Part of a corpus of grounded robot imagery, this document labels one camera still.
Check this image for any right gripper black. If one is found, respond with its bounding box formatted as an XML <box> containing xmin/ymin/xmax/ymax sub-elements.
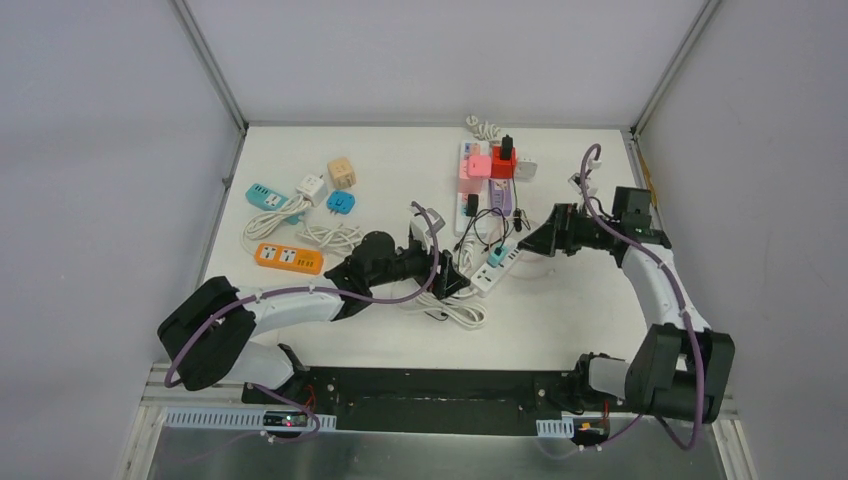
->
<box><xmin>518</xmin><ymin>203</ymin><xmax>618</xmax><ymax>257</ymax></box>

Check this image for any teal power strip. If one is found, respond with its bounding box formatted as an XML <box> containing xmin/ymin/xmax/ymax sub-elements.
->
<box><xmin>245</xmin><ymin>183</ymin><xmax>289</xmax><ymax>212</ymax></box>

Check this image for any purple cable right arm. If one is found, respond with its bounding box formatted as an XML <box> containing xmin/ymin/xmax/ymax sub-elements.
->
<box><xmin>536</xmin><ymin>144</ymin><xmax>707</xmax><ymax>460</ymax></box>

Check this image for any blue plug adapter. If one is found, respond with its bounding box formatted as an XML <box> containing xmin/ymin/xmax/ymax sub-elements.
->
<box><xmin>326</xmin><ymin>190</ymin><xmax>356</xmax><ymax>215</ymax></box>

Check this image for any black mounting base plate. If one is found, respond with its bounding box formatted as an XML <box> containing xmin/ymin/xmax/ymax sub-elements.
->
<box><xmin>241</xmin><ymin>366</ymin><xmax>637</xmax><ymax>437</ymax></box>

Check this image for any pink cube socket adapter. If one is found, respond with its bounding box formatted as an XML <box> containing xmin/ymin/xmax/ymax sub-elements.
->
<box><xmin>466</xmin><ymin>155</ymin><xmax>492</xmax><ymax>178</ymax></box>

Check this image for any beige cube adapter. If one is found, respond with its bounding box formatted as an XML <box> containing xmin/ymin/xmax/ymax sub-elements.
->
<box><xmin>327</xmin><ymin>157</ymin><xmax>357</xmax><ymax>190</ymax></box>

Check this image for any light pink cube adapter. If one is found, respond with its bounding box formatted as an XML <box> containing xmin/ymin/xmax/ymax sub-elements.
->
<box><xmin>457</xmin><ymin>159</ymin><xmax>482</xmax><ymax>194</ymax></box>

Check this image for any white cord of teal strip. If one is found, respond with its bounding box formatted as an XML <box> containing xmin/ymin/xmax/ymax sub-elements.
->
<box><xmin>241</xmin><ymin>195</ymin><xmax>313</xmax><ymax>256</ymax></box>

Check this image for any white cord of orange strip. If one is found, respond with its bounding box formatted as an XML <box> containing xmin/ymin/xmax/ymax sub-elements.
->
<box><xmin>296</xmin><ymin>222</ymin><xmax>366</xmax><ymax>257</ymax></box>

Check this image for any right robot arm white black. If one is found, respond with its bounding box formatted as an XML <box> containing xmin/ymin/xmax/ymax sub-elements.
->
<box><xmin>518</xmin><ymin>187</ymin><xmax>735</xmax><ymax>424</ymax></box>

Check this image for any small white power strip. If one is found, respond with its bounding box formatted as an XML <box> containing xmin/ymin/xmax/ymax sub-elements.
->
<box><xmin>470</xmin><ymin>240</ymin><xmax>521</xmax><ymax>298</ymax></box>

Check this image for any white cube adapter behind red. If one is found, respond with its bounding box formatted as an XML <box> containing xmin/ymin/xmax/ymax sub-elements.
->
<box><xmin>514</xmin><ymin>157</ymin><xmax>538</xmax><ymax>182</ymax></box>

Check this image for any long white power strip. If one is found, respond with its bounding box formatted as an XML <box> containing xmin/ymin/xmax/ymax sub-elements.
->
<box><xmin>453</xmin><ymin>140</ymin><xmax>491</xmax><ymax>236</ymax></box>

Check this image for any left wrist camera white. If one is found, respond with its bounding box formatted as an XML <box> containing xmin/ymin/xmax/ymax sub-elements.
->
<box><xmin>410</xmin><ymin>208</ymin><xmax>445</xmax><ymax>252</ymax></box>

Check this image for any red cube socket adapter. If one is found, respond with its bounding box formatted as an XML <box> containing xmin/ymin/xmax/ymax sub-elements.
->
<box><xmin>490</xmin><ymin>146</ymin><xmax>517</xmax><ymax>179</ymax></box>

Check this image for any orange power strip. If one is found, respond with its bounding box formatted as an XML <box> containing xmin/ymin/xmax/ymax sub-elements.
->
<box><xmin>254</xmin><ymin>243</ymin><xmax>324</xmax><ymax>275</ymax></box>

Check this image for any white coiled cord at back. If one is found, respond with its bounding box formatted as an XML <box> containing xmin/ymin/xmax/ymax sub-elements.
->
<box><xmin>464</xmin><ymin>114</ymin><xmax>503</xmax><ymax>142</ymax></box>

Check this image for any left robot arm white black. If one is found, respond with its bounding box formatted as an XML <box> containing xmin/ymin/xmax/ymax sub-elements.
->
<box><xmin>157</xmin><ymin>231</ymin><xmax>470</xmax><ymax>405</ymax></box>

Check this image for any purple power strip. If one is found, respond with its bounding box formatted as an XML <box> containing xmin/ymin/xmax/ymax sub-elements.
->
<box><xmin>489</xmin><ymin>178</ymin><xmax>513</xmax><ymax>217</ymax></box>

